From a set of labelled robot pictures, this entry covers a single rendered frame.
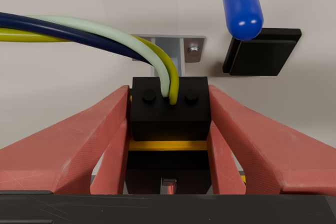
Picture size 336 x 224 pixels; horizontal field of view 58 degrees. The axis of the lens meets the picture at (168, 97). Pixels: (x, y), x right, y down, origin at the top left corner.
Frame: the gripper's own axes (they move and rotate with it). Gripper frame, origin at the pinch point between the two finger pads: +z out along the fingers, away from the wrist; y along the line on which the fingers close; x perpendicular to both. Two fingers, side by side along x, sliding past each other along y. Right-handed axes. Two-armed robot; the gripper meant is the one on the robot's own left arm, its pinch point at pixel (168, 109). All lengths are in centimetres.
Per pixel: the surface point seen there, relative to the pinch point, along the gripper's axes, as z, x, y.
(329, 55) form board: 8.6, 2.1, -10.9
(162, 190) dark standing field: 76, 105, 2
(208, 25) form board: 7.4, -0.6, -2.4
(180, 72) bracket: 5.7, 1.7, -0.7
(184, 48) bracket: 7.8, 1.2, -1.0
